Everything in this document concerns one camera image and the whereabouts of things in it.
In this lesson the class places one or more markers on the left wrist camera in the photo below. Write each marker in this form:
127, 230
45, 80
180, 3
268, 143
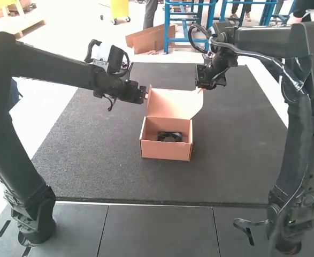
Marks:
111, 57

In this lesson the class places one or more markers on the black square fan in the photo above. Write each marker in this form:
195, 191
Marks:
170, 136

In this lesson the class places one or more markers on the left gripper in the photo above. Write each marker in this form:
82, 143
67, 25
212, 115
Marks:
134, 93

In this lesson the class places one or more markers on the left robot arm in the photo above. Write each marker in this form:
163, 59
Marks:
9, 134

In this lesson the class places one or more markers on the person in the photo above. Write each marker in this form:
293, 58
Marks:
149, 13

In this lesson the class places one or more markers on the cardboard box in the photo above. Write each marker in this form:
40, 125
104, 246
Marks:
164, 150

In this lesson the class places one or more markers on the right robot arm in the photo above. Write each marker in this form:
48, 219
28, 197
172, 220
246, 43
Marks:
301, 134

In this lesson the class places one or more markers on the person's forearm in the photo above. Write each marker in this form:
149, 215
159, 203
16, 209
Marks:
303, 12

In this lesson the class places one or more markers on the dark base panel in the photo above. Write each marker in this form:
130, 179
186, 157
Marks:
73, 230
242, 246
159, 230

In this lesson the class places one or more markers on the person's legs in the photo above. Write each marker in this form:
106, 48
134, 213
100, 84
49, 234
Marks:
235, 8

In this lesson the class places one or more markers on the yellow wheeled cart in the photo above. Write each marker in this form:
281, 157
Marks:
119, 9

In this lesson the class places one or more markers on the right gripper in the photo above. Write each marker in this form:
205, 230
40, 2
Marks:
207, 76

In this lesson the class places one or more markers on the blue frame workbench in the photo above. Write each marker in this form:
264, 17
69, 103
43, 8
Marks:
266, 10
170, 29
241, 10

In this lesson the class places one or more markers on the flat cardboard pieces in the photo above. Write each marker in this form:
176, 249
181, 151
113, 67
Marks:
148, 37

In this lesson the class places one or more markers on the black mat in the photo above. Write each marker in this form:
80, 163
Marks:
92, 147

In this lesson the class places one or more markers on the wooden pallet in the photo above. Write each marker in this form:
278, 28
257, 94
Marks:
31, 26

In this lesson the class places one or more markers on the wooden crate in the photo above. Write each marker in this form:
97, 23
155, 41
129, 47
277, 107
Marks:
1, 9

